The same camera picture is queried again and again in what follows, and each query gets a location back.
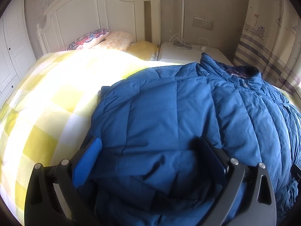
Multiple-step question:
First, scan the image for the blue puffer jacket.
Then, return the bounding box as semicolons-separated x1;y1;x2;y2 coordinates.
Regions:
79;54;300;225

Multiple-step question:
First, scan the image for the white wooden headboard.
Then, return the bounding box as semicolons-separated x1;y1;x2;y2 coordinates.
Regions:
36;0;161;54

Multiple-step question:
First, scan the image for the cream patterned curtain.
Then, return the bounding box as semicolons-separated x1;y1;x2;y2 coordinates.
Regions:
234;0;300;93

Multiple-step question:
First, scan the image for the floral patterned pillow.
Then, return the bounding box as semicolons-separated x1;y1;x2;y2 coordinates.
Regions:
65;29;110;50

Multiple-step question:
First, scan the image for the white charger cable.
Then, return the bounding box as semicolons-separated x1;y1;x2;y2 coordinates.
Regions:
168;34;211;52

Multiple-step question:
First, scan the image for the white wardrobe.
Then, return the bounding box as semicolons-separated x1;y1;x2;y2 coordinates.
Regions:
0;0;36;105

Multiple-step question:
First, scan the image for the wall socket panel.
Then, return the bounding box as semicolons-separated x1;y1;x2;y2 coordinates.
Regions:
192;16;214;31

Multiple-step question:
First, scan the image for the white nightstand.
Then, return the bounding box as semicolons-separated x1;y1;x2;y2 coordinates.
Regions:
158;42;233;66

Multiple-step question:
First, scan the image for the white wall sticker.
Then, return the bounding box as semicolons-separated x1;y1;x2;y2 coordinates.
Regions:
37;0;49;18

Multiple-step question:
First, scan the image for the yellow checked bed sheet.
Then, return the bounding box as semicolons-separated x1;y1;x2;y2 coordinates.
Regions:
0;49;186;225

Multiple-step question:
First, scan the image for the yellow pillow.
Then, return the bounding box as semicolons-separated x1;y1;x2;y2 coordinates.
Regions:
126;41;159;61

